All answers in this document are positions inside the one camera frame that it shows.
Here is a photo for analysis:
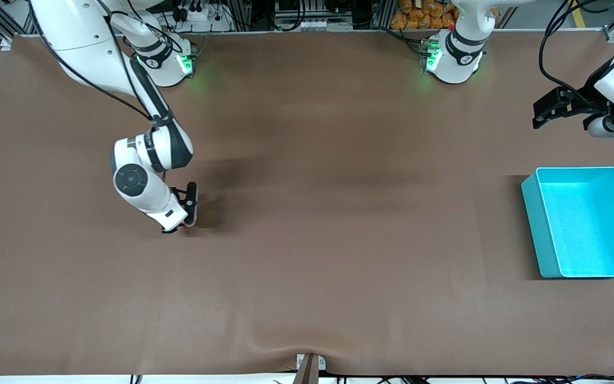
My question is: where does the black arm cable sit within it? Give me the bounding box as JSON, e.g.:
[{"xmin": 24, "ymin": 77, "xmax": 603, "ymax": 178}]
[
  {"xmin": 29, "ymin": 0, "xmax": 174, "ymax": 126},
  {"xmin": 539, "ymin": 0, "xmax": 614, "ymax": 102}
]

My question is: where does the turquoise plastic bin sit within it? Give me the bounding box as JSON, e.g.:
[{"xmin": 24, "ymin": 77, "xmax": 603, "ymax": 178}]
[{"xmin": 521, "ymin": 166, "xmax": 614, "ymax": 279}]

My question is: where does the brown table mat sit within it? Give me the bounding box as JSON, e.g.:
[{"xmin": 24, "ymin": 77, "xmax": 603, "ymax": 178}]
[{"xmin": 0, "ymin": 32, "xmax": 614, "ymax": 377}]

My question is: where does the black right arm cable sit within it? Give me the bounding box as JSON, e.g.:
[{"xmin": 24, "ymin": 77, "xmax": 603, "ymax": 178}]
[{"xmin": 29, "ymin": 0, "xmax": 174, "ymax": 126}]

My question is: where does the white power strip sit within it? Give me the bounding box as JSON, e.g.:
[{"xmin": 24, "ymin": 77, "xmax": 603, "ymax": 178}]
[{"xmin": 171, "ymin": 4, "xmax": 233, "ymax": 33}]

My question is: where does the orange snack pile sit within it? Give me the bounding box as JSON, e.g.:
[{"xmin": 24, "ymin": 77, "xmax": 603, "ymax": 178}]
[{"xmin": 391, "ymin": 0, "xmax": 458, "ymax": 30}]

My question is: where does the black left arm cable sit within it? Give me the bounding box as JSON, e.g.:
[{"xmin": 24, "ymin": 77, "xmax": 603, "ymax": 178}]
[{"xmin": 539, "ymin": 0, "xmax": 614, "ymax": 102}]

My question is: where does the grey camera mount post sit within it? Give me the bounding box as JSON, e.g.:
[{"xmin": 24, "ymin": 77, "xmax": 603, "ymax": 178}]
[{"xmin": 292, "ymin": 354, "xmax": 327, "ymax": 384}]

